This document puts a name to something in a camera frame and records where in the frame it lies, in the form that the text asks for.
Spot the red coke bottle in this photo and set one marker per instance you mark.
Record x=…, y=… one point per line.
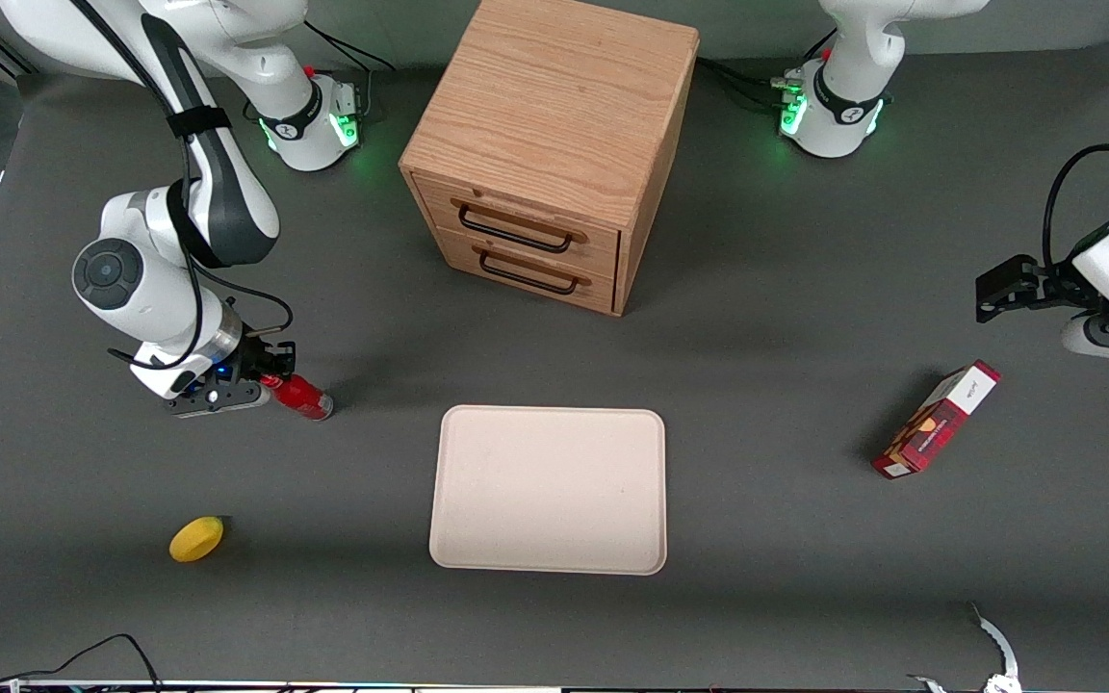
x=306, y=397

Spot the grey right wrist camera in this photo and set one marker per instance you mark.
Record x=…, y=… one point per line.
x=213, y=399

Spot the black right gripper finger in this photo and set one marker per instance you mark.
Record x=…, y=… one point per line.
x=258, y=383
x=284, y=358

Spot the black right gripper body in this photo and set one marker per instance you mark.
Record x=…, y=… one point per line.
x=253, y=361

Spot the taller wooden drawer front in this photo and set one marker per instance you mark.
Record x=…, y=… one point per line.
x=526, y=207

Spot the yellow lemon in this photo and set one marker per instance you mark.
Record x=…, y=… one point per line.
x=196, y=540

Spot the shorter wooden drawer front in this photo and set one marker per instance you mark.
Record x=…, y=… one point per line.
x=458, y=252

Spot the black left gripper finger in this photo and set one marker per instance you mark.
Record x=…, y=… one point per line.
x=1005, y=284
x=1065, y=300

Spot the cream rectangular tray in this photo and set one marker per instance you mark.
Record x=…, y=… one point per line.
x=548, y=491

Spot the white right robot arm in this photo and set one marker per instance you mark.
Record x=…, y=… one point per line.
x=155, y=294

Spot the wooden drawer cabinet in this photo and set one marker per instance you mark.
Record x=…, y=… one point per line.
x=554, y=96

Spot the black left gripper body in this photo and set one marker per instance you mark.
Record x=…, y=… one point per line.
x=1043, y=286

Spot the red plaid shortbread box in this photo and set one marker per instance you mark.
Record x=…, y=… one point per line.
x=935, y=423

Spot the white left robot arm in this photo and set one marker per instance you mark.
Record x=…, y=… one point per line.
x=863, y=48

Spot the serrated white strip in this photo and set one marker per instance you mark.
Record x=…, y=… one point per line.
x=1005, y=654

